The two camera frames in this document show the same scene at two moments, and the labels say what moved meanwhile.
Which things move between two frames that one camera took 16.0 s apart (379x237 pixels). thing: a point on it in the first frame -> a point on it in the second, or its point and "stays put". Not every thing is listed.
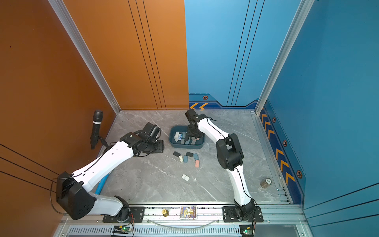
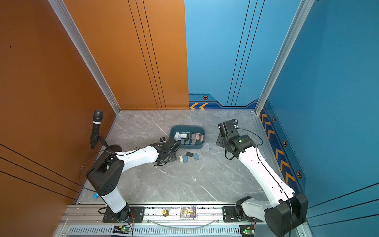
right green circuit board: (247, 230) stays put
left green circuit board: (122, 229) stays put
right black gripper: (190, 134) -> (219, 141)
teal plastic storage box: (177, 135) stays put
